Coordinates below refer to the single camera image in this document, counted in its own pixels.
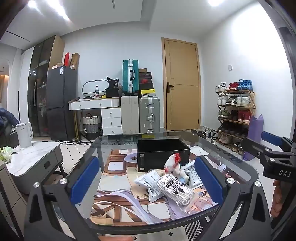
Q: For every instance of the woven laundry basket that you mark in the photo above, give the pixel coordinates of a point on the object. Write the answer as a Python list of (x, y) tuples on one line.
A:
[(90, 127)]

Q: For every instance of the yellow black shoe box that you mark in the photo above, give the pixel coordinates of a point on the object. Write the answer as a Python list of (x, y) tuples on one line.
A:
[(148, 92)]

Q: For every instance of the silver suitcase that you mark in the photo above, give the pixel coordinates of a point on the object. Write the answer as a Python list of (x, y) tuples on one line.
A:
[(149, 115)]

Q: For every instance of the brown cardboard box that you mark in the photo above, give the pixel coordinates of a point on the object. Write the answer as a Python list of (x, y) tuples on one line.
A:
[(74, 61)]

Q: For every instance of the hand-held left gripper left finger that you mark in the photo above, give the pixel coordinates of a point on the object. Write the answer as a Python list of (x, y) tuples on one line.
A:
[(84, 180)]

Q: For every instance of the plain white packet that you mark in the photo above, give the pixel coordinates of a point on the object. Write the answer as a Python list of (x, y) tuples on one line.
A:
[(145, 180)]

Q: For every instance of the black shoe box red logo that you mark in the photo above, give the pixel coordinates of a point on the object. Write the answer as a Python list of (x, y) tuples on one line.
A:
[(145, 80)]

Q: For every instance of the oval metal frame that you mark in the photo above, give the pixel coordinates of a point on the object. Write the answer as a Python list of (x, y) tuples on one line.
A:
[(92, 81)]

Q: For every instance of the black storage box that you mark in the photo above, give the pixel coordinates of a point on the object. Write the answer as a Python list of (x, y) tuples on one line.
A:
[(161, 160)]

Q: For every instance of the clear water bottle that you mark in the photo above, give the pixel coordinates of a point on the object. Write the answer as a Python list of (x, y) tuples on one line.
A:
[(97, 91)]

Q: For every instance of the black bag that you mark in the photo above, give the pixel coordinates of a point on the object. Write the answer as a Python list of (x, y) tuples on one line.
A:
[(112, 89)]

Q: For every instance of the white dotted rug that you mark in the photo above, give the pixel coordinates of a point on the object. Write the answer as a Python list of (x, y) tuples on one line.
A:
[(76, 153)]

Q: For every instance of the white flowers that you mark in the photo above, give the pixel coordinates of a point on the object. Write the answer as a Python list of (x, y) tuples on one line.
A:
[(5, 154)]

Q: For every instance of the wooden shoe rack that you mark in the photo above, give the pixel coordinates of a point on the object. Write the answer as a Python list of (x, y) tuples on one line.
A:
[(253, 102)]

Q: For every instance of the wooden door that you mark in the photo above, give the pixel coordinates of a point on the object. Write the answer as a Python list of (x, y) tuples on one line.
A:
[(182, 88)]

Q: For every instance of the glass table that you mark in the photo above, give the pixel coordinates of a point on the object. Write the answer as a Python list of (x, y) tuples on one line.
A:
[(120, 141)]

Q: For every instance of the black refrigerator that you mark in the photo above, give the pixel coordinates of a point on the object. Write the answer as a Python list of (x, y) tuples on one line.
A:
[(61, 102)]

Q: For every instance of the white electric kettle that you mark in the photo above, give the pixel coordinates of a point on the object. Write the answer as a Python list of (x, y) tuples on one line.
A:
[(23, 136)]

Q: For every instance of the pile of loose shoes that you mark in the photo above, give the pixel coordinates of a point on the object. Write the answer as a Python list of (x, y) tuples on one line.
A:
[(208, 135)]

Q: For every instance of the white dressing desk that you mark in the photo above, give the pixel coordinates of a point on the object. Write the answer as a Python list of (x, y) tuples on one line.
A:
[(92, 104)]

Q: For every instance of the collection of racked sneakers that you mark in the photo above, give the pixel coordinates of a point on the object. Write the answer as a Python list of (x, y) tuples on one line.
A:
[(244, 85)]

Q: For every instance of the white packet with red band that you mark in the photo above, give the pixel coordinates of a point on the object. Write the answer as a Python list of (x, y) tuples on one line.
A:
[(171, 163)]

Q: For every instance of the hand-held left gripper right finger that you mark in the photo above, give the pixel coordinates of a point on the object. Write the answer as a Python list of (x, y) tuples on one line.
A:
[(208, 183)]

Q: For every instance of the plastic packets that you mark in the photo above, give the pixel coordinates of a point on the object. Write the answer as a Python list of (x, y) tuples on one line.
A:
[(180, 173)]

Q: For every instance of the grey marble side table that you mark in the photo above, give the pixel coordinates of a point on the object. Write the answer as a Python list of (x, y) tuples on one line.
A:
[(34, 157)]

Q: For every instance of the purple bag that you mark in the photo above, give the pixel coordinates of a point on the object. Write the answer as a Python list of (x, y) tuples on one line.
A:
[(254, 136)]

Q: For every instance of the blue puffer jacket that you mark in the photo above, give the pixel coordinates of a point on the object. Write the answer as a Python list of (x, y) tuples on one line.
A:
[(8, 118)]

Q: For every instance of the beige suitcase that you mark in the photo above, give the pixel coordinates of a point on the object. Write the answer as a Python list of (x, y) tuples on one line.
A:
[(129, 115)]

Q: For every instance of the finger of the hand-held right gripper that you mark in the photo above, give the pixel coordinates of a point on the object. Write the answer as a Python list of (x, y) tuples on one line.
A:
[(272, 138), (253, 147)]

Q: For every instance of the clear bag of white laces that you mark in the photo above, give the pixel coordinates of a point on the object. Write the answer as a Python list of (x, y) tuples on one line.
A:
[(175, 192)]

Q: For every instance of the white printed packet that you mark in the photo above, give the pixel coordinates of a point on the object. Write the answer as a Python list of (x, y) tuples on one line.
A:
[(193, 172)]

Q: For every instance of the printed table mat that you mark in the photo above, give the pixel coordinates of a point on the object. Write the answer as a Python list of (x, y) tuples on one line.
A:
[(115, 171)]

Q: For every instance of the person's right hand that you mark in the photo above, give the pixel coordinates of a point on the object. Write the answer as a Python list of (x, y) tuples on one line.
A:
[(275, 199)]

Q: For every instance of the teal suitcase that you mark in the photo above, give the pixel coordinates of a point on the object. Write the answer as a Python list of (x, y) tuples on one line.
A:
[(130, 76)]

